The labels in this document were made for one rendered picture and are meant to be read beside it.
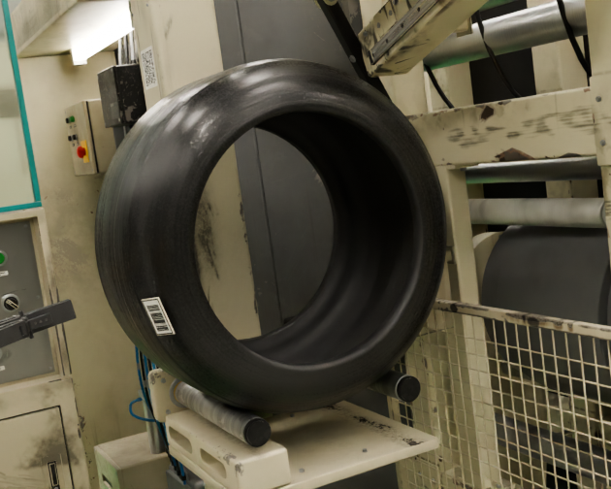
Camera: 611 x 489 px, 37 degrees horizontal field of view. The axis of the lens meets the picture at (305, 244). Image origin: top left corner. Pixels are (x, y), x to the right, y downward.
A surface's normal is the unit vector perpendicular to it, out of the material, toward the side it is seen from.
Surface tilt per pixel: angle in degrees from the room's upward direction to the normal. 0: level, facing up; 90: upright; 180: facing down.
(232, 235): 90
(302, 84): 79
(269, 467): 90
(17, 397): 90
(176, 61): 90
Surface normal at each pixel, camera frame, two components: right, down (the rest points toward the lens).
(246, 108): 0.36, -0.11
